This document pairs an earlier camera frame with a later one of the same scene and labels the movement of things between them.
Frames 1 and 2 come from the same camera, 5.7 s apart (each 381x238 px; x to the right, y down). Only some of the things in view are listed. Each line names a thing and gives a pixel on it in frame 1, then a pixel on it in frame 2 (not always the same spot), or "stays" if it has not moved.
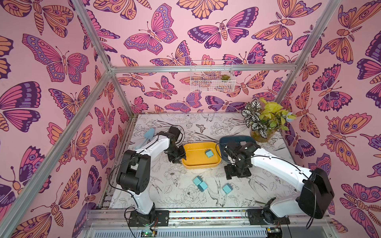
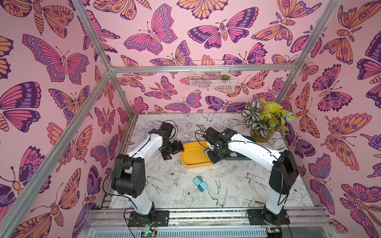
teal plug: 202,186 stays
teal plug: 227,188 to 206,151
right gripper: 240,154 to 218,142
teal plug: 198,180 stays
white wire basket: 212,76 stays
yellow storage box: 196,154 stays
